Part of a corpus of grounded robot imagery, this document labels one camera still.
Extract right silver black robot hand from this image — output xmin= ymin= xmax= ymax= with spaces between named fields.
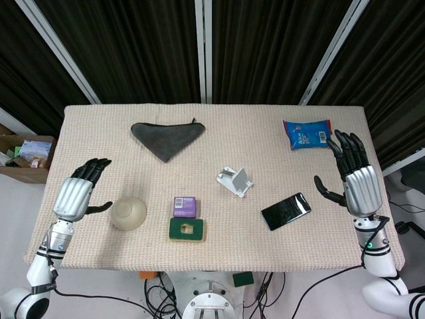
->
xmin=313 ymin=129 xmax=383 ymax=219

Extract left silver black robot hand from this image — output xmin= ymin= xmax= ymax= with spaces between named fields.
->
xmin=52 ymin=158 xmax=114 ymax=223

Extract black smartphone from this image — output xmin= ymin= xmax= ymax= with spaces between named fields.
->
xmin=260 ymin=191 xmax=312 ymax=232

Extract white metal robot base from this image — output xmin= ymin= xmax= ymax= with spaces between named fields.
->
xmin=181 ymin=270 xmax=245 ymax=319

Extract white phone stand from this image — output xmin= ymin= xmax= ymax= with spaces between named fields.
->
xmin=216 ymin=166 xmax=255 ymax=199

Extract black device on floor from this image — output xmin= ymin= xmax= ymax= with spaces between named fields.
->
xmin=394 ymin=220 xmax=425 ymax=241

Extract cardboard box with clutter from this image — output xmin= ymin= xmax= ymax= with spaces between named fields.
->
xmin=0 ymin=122 xmax=57 ymax=184

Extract beige upturned bowl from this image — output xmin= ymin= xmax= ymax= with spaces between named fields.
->
xmin=110 ymin=195 xmax=148 ymax=233

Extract blue snack packet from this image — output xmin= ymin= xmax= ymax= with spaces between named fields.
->
xmin=282 ymin=118 xmax=334 ymax=151

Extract grey triangular folded cloth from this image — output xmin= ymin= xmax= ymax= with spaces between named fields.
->
xmin=130 ymin=118 xmax=206 ymax=164

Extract green yellow sponge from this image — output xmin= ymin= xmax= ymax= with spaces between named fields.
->
xmin=167 ymin=217 xmax=207 ymax=243

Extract small purple box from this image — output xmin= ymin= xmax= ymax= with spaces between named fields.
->
xmin=171 ymin=195 xmax=199 ymax=219

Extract beige woven tablecloth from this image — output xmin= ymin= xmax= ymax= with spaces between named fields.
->
xmin=23 ymin=104 xmax=406 ymax=272

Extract green block under table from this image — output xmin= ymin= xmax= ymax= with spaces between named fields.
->
xmin=232 ymin=271 xmax=255 ymax=288

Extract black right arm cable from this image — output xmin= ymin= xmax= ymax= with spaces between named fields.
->
xmin=294 ymin=215 xmax=390 ymax=319

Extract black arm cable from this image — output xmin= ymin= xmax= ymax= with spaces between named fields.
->
xmin=46 ymin=252 xmax=153 ymax=316
xmin=294 ymin=215 xmax=390 ymax=319

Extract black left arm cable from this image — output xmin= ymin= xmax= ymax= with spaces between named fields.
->
xmin=46 ymin=252 xmax=153 ymax=316

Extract tangled black cables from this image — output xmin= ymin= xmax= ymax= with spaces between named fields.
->
xmin=143 ymin=271 xmax=183 ymax=319
xmin=243 ymin=271 xmax=287 ymax=319

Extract white partition frame post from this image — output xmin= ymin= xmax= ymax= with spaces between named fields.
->
xmin=15 ymin=0 xmax=102 ymax=104
xmin=194 ymin=0 xmax=214 ymax=104
xmin=297 ymin=0 xmax=370 ymax=106

